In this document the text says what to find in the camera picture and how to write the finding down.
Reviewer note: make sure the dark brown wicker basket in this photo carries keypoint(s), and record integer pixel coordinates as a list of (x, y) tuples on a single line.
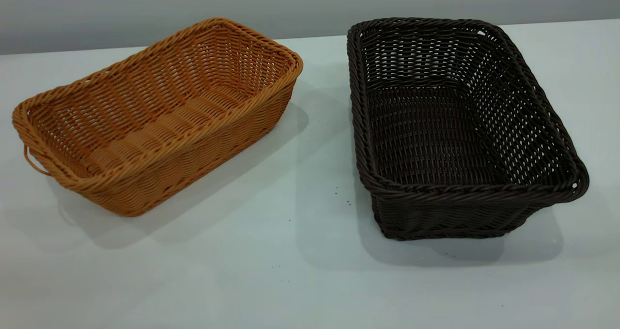
[(436, 145)]

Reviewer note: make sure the light brown wicker basket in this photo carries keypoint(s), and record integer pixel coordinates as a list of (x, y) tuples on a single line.
[(145, 140)]

